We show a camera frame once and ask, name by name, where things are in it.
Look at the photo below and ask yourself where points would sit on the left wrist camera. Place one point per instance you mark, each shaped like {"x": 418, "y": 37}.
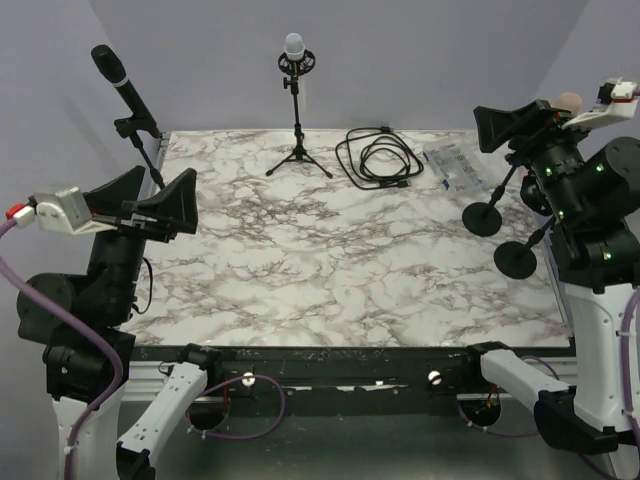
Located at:
{"x": 61, "y": 209}

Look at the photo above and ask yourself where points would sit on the clear plastic organizer box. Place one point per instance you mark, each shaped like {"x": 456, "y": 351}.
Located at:
{"x": 456, "y": 165}

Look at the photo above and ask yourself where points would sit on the round-base stand with clip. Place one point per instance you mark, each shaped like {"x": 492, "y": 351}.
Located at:
{"x": 482, "y": 218}

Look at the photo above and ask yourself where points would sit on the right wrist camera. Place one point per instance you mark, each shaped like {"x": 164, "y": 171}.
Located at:
{"x": 616, "y": 102}

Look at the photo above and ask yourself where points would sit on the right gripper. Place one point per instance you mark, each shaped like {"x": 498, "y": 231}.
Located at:
{"x": 498, "y": 126}

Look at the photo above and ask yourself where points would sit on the white microphone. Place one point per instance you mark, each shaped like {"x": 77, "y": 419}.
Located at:
{"x": 293, "y": 66}

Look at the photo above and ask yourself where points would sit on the black mounting rail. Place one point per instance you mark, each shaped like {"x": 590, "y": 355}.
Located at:
{"x": 332, "y": 381}

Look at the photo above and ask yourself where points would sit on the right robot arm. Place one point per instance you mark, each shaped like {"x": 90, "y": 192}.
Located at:
{"x": 586, "y": 202}

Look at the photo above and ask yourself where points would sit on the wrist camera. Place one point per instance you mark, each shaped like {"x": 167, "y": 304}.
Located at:
{"x": 616, "y": 102}
{"x": 61, "y": 209}

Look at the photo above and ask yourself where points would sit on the black round-base mic stand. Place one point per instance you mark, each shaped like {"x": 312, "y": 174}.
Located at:
{"x": 137, "y": 145}

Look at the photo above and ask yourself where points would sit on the round-base stand with shockmount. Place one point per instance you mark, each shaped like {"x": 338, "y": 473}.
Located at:
{"x": 515, "y": 259}

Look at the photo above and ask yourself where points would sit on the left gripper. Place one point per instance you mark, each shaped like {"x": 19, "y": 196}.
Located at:
{"x": 174, "y": 208}

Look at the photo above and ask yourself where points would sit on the beige microphone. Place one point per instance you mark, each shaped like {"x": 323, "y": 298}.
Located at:
{"x": 568, "y": 101}

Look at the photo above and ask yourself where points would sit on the black microphone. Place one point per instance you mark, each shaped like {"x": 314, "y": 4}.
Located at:
{"x": 112, "y": 69}

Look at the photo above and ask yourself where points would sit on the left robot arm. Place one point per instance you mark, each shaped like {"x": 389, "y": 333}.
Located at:
{"x": 78, "y": 320}

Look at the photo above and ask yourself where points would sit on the black tripod mic stand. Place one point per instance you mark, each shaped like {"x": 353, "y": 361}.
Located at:
{"x": 299, "y": 153}

